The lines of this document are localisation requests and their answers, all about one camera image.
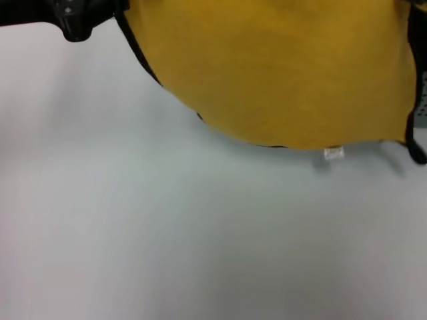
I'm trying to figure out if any grey perforated storage basket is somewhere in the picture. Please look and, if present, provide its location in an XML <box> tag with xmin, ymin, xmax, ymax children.
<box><xmin>414</xmin><ymin>70</ymin><xmax>427</xmax><ymax>129</ymax></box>

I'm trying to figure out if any yellow towel with black trim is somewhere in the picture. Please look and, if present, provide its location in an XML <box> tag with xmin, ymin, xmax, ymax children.
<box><xmin>113</xmin><ymin>0</ymin><xmax>427</xmax><ymax>165</ymax></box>

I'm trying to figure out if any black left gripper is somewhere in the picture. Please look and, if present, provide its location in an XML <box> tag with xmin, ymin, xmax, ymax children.
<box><xmin>0</xmin><ymin>0</ymin><xmax>116</xmax><ymax>43</ymax></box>

